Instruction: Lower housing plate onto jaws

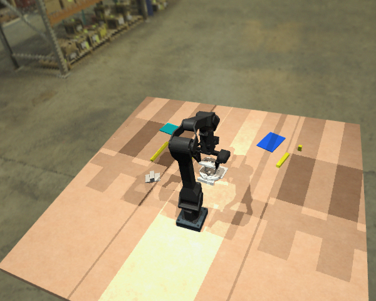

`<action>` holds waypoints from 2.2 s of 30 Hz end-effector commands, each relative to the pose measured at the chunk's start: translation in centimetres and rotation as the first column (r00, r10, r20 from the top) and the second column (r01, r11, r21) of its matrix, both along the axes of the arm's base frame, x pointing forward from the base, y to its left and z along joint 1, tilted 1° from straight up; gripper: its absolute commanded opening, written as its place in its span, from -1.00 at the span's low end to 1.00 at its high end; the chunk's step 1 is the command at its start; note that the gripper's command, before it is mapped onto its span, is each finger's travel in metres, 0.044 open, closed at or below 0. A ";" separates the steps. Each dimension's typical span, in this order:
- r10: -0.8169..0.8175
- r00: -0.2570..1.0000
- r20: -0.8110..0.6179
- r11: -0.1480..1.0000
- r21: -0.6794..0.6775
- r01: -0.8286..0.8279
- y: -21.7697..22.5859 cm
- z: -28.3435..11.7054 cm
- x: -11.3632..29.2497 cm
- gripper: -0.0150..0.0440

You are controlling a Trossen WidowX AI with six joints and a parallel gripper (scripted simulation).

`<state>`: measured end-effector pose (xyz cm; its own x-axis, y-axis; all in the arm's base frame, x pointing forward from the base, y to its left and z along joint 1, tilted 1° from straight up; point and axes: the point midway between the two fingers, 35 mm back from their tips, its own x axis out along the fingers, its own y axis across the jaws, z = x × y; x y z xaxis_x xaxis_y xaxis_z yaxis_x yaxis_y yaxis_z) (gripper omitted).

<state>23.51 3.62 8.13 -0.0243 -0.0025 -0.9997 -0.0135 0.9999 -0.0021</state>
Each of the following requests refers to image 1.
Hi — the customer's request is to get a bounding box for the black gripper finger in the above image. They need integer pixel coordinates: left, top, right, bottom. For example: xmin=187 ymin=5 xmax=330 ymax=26
xmin=193 ymin=152 xmax=201 ymax=163
xmin=215 ymin=160 xmax=222 ymax=169

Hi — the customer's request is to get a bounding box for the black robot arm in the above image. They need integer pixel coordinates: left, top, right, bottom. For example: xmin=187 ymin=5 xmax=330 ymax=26
xmin=168 ymin=111 xmax=220 ymax=224

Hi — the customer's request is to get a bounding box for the blue flat plate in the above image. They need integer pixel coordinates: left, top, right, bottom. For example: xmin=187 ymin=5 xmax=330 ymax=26
xmin=257 ymin=132 xmax=286 ymax=152

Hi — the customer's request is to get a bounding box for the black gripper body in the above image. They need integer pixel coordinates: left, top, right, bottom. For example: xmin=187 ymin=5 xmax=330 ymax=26
xmin=194 ymin=138 xmax=231 ymax=164

